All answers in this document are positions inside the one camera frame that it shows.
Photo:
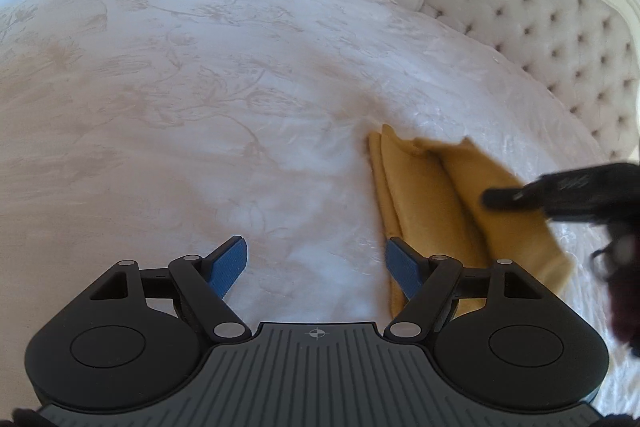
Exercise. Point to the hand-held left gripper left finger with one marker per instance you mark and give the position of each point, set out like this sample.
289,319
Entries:
230,262

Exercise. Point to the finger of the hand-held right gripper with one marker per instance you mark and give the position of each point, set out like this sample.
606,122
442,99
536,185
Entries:
502,198

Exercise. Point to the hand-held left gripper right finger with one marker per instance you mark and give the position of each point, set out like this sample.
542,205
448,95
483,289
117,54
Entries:
405,267

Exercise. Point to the yellow knit sweater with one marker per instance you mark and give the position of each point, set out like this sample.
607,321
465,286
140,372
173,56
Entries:
425,192

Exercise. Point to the person's right forearm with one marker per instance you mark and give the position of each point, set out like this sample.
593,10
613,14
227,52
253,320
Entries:
627,307

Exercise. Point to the white floral bedspread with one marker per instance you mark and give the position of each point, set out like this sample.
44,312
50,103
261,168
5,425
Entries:
200,107

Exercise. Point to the cream tufted headboard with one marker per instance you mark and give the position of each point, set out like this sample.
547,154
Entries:
540,7

